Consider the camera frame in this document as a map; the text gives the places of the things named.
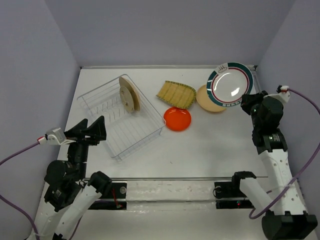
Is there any orange plate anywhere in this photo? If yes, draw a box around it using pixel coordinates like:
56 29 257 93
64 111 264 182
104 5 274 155
163 107 192 132

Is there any small cream floral plate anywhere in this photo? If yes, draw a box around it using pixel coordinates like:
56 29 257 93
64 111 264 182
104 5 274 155
119 86 135 113

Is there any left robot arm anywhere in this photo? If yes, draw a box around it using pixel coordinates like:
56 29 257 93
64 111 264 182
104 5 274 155
28 116 112 240

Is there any white wire dish rack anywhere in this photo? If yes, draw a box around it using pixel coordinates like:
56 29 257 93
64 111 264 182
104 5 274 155
77 74 165 160

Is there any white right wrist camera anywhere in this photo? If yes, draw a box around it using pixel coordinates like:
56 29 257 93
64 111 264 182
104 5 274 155
264 85 291 105

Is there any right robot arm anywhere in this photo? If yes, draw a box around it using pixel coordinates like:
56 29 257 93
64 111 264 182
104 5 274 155
230 86 320 240

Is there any large cream bird plate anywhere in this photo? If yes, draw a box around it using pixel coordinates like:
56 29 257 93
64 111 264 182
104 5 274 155
118 76 141 111

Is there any woven bamboo tray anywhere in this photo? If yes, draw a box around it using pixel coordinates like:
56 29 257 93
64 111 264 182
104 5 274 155
156 80 197 109

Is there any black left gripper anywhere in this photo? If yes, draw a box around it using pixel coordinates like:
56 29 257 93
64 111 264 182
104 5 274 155
63 114 108 178

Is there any white plate green red rim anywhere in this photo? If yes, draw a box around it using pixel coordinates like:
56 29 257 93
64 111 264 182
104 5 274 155
206 62 254 108

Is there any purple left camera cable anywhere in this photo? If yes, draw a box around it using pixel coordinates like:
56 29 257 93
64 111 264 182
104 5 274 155
0 139 47 237

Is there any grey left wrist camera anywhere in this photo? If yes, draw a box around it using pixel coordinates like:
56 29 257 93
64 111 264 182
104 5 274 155
45 127 67 146

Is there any plain beige plate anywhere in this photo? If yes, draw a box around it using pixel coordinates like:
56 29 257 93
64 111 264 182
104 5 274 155
196 85 226 113

